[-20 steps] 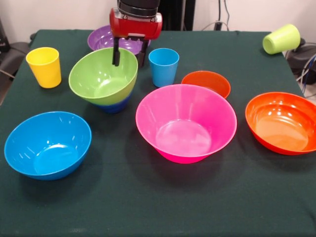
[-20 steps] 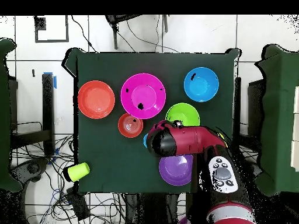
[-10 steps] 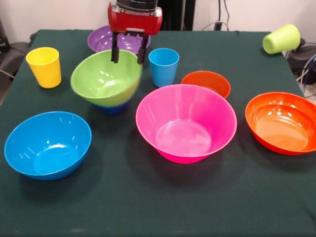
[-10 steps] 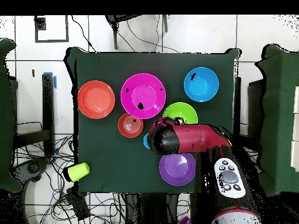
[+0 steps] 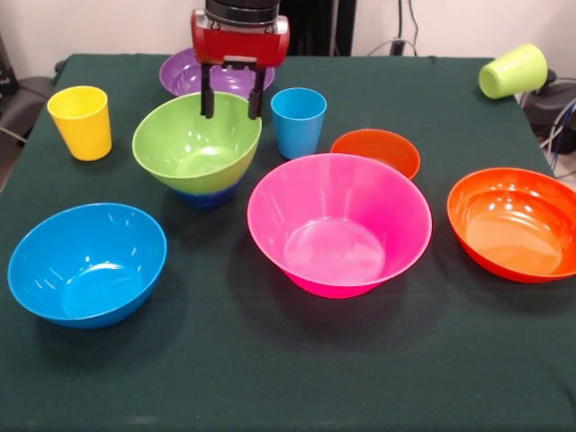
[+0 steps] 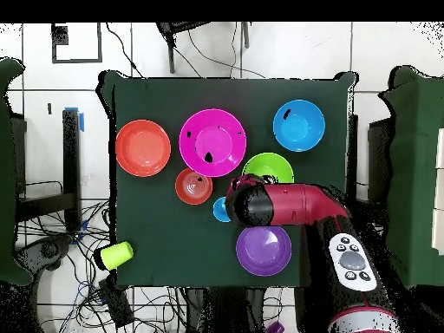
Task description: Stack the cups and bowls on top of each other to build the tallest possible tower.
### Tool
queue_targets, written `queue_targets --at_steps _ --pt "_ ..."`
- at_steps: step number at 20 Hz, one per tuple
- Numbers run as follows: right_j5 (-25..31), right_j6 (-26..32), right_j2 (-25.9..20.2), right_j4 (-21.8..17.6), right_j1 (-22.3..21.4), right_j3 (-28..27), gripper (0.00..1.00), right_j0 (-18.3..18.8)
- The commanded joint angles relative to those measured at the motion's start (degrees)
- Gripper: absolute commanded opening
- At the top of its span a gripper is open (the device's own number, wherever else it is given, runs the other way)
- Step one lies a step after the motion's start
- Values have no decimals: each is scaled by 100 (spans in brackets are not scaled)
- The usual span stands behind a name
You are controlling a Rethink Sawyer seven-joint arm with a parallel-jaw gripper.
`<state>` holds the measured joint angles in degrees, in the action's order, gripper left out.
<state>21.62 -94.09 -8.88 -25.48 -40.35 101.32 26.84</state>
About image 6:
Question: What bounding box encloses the green bowl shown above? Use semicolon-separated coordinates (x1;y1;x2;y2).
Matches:
241;152;296;185

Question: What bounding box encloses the light blue cup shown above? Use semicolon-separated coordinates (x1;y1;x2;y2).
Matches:
212;196;232;223

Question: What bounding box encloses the large pink bowl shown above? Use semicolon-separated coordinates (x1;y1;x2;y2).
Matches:
178;108;248;179

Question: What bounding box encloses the small orange bowl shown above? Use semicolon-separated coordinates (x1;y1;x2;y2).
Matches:
174;167;213;206

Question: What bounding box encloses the purple bowl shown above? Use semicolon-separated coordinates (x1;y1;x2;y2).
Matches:
235;224;293;278

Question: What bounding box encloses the large light blue bowl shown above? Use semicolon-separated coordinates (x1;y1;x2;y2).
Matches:
272;99;326;153

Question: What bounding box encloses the dark green table cloth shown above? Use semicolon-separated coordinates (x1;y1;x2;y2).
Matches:
97;69;358;291

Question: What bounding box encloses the large orange bowl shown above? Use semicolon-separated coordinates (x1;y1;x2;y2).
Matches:
114;119;172;178

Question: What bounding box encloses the light green cup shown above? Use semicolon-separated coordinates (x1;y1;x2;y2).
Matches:
99;240;135;271

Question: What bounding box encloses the green cloth side table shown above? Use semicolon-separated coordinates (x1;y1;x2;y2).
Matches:
0;56;34;286
379;65;444;289

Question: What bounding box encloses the blue tape strip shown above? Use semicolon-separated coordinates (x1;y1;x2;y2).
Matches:
63;106;85;133

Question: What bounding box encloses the black rectangular box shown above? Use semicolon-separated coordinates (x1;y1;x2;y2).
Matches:
97;277;135;329

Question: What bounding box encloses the grey chair base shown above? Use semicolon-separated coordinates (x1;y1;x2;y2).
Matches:
15;234;75;275

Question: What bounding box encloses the black camera tripod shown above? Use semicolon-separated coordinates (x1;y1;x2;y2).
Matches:
154;22;251;75

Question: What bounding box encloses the tangled cable bundle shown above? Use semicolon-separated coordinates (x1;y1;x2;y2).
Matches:
15;199;185;333

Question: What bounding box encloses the black cable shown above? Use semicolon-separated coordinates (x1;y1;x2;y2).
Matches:
104;22;145;79

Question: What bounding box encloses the black metal frame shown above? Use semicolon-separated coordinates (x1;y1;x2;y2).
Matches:
15;108;83;233

